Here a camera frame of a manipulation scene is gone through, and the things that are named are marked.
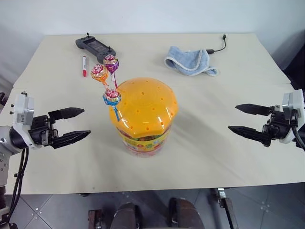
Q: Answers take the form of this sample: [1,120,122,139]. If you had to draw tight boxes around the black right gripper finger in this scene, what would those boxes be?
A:
[228,125,272,147]
[234,103,274,116]

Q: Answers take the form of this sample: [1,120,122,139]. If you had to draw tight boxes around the dark rounded robot foot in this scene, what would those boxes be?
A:
[168,197,207,229]
[113,202,144,229]

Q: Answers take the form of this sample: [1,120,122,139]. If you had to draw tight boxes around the blue wrapped lollipop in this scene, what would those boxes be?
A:
[102,87,122,121]

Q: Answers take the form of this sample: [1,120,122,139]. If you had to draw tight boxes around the orange-lidded lollipop jar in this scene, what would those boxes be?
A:
[108,77,180,158]

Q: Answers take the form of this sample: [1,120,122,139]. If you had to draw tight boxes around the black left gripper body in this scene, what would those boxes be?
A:
[28,112,60,147]

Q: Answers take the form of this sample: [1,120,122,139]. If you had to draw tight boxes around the purple wrapped lollipop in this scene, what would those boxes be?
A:
[102,54,119,89]

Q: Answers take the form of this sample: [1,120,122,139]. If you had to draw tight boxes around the black usb cable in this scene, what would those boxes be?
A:
[205,34,227,54]

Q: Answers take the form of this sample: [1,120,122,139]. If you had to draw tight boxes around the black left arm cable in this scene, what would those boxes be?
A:
[6,147,30,224]

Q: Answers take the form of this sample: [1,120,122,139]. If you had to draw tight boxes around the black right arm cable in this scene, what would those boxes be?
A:
[291,113,305,151]

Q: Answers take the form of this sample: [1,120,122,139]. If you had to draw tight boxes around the orange wrapped lollipop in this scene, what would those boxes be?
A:
[90,63,110,87]

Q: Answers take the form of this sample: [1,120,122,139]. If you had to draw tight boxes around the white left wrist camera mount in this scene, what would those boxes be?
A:
[10,91,41,151]

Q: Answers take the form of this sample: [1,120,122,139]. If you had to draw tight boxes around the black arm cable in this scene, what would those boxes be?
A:
[291,113,305,151]
[6,147,30,224]

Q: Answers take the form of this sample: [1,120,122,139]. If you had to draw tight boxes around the light blue towel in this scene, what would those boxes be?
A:
[164,45,219,77]

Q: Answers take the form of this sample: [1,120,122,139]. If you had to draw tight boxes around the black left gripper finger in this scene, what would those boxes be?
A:
[51,130,92,150]
[48,107,85,120]

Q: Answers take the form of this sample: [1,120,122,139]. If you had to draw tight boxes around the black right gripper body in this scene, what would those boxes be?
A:
[262,104,298,144]

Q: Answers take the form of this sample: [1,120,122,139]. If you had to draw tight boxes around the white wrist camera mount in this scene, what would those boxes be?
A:
[10,91,41,151]
[277,89,305,144]

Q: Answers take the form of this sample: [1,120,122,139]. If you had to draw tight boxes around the dark grey handheld controller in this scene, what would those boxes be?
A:
[75,32,117,61]

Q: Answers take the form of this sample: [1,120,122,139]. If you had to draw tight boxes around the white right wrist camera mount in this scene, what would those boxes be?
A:
[277,89,305,144]

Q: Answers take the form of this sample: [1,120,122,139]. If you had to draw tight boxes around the black table leg bracket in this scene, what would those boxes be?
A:
[215,187,240,229]

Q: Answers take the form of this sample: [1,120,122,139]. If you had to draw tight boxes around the dark brown floor block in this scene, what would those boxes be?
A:
[87,209,104,229]

